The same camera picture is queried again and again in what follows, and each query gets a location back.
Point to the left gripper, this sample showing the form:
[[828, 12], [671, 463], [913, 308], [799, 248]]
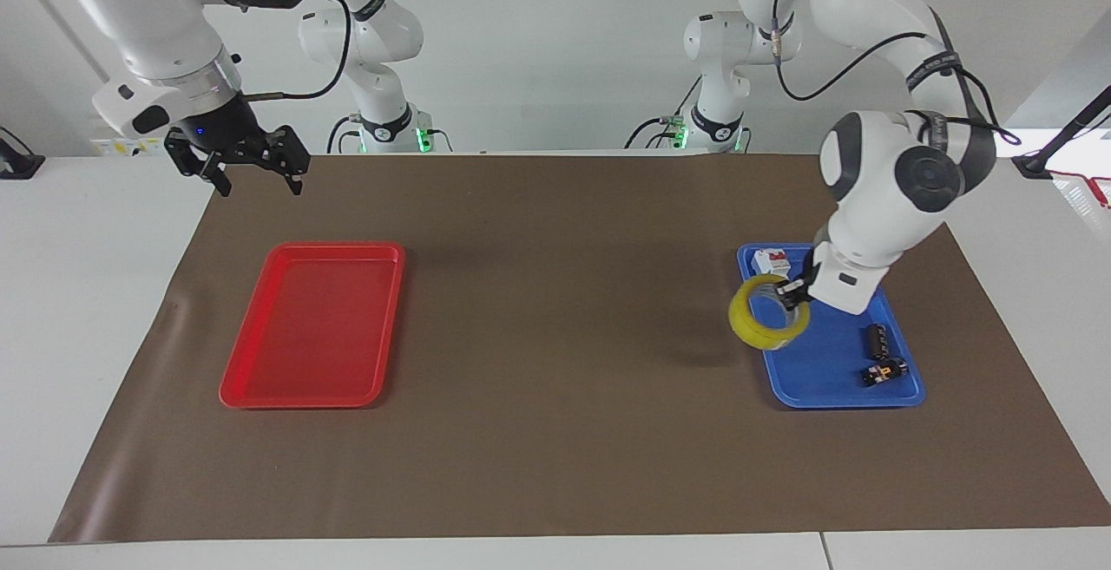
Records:
[[814, 265]]

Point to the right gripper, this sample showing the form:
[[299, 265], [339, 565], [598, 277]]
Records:
[[221, 127]]

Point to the yellow tape roll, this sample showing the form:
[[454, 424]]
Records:
[[746, 323]]

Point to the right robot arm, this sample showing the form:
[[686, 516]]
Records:
[[147, 15]]

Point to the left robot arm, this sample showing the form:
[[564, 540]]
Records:
[[885, 188]]

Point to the blue plastic tray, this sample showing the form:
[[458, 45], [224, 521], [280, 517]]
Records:
[[825, 370]]

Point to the black cylinder part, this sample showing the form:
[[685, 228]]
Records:
[[875, 340]]

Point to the yellow white label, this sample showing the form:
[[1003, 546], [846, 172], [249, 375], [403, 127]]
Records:
[[130, 147]]

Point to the black orange small part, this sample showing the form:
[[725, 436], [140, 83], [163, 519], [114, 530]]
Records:
[[884, 372]]

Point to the red plastic tray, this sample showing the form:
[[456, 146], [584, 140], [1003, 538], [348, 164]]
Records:
[[312, 327]]

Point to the black stand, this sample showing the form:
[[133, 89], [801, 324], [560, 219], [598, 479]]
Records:
[[19, 162], [1072, 127]]

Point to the white red switch block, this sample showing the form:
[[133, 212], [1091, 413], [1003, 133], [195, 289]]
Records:
[[771, 262]]

